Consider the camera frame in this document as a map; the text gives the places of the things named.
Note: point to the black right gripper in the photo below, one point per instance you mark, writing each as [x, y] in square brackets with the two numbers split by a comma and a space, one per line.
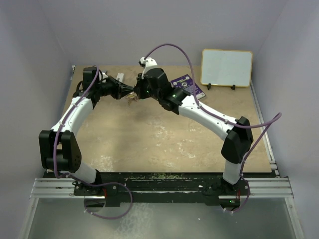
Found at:
[138, 88]

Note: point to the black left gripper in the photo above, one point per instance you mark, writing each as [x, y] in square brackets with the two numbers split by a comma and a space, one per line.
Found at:
[120, 90]

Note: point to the large metal keyring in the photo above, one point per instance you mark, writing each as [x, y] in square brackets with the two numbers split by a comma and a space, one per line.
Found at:
[132, 97]

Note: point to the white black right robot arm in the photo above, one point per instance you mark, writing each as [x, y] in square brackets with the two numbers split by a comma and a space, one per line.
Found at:
[235, 133]

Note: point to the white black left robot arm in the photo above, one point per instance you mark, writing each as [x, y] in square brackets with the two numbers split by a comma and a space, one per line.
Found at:
[59, 150]

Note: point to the white stapler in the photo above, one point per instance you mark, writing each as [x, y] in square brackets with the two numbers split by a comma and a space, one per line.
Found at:
[120, 76]

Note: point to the purple paperback book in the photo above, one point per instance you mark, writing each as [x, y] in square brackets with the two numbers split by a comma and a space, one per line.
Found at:
[186, 83]

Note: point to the black whiteboard stand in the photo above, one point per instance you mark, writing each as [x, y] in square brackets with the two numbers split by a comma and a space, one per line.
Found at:
[209, 86]

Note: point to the yellow framed whiteboard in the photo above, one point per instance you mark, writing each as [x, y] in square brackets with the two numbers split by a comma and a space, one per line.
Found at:
[226, 67]

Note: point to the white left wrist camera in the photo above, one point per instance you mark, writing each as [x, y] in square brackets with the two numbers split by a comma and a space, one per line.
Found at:
[102, 75]

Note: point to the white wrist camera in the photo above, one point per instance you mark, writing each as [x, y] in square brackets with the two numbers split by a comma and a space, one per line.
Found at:
[102, 75]
[147, 63]

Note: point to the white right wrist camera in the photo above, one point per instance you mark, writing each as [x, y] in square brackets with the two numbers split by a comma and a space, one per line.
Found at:
[147, 63]

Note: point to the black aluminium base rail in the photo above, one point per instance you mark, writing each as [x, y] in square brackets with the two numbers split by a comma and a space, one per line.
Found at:
[188, 188]

